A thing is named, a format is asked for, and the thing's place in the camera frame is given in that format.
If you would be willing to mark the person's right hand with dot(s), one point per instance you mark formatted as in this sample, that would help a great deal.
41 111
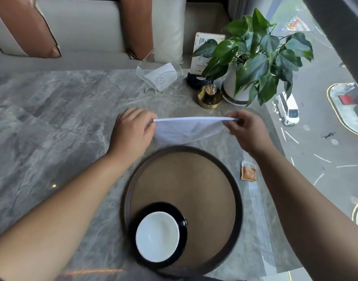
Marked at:
249 134

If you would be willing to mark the person's left hand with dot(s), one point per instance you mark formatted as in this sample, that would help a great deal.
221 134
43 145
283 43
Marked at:
131 134

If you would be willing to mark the person's right thumb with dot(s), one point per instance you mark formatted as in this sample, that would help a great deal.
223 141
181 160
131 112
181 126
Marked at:
233 130

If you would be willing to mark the person's left thumb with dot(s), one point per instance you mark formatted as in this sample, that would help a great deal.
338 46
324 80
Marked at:
151 127

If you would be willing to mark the white cloth napkin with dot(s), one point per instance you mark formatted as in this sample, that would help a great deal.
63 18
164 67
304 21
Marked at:
186 130

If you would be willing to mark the person's left forearm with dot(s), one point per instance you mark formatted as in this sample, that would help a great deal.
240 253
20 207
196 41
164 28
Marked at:
50 219

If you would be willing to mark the person's right forearm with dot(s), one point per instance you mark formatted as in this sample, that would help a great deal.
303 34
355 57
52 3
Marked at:
310 219

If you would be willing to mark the gold toothpick holder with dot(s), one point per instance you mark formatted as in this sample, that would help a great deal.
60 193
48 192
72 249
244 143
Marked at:
209 97

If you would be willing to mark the small orange sachet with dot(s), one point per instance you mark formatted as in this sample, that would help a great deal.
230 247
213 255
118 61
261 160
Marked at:
249 171

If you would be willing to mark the white plant pot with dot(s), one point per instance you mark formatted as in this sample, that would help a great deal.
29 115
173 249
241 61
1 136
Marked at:
233 84

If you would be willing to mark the white paper napkin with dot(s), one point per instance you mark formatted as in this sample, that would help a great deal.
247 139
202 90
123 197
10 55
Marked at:
161 76

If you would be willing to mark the clear acrylic napkin holder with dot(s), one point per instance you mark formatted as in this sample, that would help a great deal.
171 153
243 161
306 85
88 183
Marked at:
158 73

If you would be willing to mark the white van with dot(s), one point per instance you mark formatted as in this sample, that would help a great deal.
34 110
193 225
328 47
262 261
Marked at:
288 109

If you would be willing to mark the dark blue card stand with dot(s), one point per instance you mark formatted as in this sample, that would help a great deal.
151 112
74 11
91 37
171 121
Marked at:
198 81

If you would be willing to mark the green potted plant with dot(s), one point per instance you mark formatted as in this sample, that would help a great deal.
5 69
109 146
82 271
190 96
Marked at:
255 55

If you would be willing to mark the cream menu card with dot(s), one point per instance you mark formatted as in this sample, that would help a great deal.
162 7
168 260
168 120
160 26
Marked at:
203 52

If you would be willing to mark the round brown tray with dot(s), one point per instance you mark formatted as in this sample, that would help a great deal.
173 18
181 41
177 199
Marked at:
183 212

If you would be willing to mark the black saucer plate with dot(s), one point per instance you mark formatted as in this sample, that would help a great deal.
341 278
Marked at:
183 228

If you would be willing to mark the beige sofa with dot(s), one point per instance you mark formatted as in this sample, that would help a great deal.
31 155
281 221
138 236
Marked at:
94 35

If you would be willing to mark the white bowl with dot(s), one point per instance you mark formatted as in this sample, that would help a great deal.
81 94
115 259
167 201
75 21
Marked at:
157 237

